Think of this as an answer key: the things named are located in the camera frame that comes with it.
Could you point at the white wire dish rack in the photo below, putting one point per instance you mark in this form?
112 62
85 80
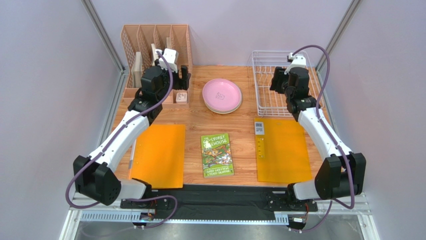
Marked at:
271 104

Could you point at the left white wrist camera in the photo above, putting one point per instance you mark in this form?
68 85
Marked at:
168 60

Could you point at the pink plate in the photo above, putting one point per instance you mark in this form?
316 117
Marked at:
222 94

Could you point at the black base mat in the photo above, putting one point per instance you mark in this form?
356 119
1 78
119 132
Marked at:
216 202

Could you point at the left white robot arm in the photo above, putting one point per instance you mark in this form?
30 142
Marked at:
94 175

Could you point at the pink desk file organizer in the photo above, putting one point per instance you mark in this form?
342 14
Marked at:
139 37

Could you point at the orange folder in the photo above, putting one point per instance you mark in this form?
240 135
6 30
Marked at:
281 151
158 156

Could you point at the aluminium frame post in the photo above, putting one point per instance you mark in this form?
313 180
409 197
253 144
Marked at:
96 20
343 24

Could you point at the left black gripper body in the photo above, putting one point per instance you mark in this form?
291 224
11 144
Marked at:
167 80

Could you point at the cream yellow plate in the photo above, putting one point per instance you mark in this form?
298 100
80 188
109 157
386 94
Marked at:
222 112

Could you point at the left orange folder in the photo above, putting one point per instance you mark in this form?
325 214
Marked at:
158 156

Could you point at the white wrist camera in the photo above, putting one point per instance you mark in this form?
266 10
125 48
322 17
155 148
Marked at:
168 60
296 61

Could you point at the left beige book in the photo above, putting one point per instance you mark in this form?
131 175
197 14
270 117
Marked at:
137 69

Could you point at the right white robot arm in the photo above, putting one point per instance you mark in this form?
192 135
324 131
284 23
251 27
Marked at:
342 171

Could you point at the right orange folder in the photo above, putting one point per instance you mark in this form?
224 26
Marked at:
281 151

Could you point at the left aluminium frame post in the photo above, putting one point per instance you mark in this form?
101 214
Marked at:
96 20

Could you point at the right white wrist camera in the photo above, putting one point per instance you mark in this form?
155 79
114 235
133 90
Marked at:
296 61

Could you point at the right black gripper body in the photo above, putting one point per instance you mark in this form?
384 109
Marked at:
277 80

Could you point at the aluminium front rail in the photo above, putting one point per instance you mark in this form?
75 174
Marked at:
331 221

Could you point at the right aluminium frame post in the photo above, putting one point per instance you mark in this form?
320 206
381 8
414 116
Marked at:
343 24

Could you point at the middle beige book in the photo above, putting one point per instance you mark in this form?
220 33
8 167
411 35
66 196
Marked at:
155 56

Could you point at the green children's book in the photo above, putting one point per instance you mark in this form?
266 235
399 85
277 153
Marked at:
216 156

